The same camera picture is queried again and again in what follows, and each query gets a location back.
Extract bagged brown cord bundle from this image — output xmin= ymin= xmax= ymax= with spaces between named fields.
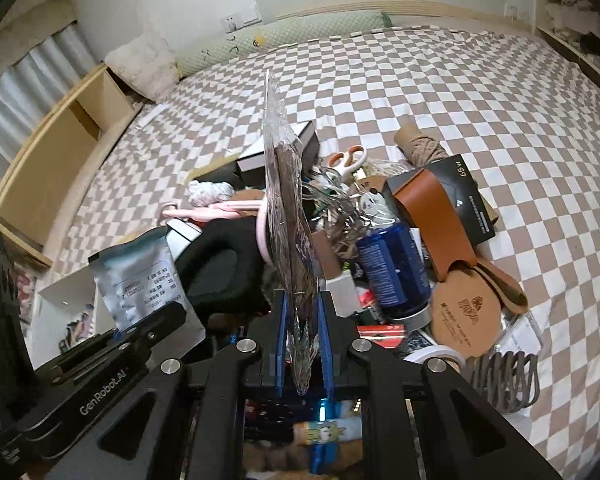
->
xmin=260 ymin=69 xmax=326 ymax=396

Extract small white box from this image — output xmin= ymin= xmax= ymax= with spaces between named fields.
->
xmin=326 ymin=270 xmax=361 ymax=318

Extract red Lamborghini lighter box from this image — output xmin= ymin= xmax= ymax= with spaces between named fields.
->
xmin=358 ymin=324 xmax=406 ymax=350

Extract cartoon dinosaur tube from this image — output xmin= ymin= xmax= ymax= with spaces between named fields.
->
xmin=294 ymin=417 xmax=362 ymax=445

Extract blue plastic bottle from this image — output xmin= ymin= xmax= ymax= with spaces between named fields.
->
xmin=356 ymin=222 xmax=431 ymax=320

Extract white tape roll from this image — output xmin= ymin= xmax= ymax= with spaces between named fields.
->
xmin=404 ymin=344 xmax=466 ymax=372

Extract white cardboard shoe box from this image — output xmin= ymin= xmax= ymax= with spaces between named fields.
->
xmin=27 ymin=266 xmax=114 ymax=368

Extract black fabric headband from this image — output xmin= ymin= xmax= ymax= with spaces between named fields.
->
xmin=175 ymin=217 xmax=270 ymax=327

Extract round cork coaster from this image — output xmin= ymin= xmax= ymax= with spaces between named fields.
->
xmin=430 ymin=266 xmax=502 ymax=358

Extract round pink rimmed mirror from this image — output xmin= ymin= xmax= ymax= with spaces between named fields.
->
xmin=256 ymin=196 xmax=274 ymax=266

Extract silver foil sachet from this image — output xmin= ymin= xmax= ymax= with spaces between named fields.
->
xmin=88 ymin=222 xmax=206 ymax=356

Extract black white gift box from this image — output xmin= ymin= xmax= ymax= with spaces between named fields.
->
xmin=237 ymin=120 xmax=320 ymax=188

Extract black charger box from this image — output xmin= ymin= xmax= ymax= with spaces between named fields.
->
xmin=381 ymin=155 xmax=495 ymax=246

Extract wooden bedside shelf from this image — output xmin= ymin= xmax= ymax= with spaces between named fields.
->
xmin=0 ymin=64 xmax=142 ymax=269

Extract checkered bed sheet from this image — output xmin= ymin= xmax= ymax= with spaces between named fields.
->
xmin=54 ymin=27 xmax=600 ymax=479

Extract long green bolster pillow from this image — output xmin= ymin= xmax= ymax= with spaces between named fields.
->
xmin=176 ymin=10 xmax=392 ymax=77

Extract white fluffy pillow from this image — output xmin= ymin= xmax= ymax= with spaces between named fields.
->
xmin=105 ymin=32 xmax=180 ymax=103

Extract brown leather strap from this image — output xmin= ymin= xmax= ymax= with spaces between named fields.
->
xmin=392 ymin=168 xmax=530 ymax=316

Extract brown coiled hair ties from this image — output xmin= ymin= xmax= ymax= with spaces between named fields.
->
xmin=462 ymin=350 xmax=541 ymax=415

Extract orange handled scissors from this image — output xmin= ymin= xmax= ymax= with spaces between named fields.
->
xmin=327 ymin=145 xmax=367 ymax=182

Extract white wall socket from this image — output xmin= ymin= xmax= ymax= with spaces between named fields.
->
xmin=220 ymin=6 xmax=262 ymax=34

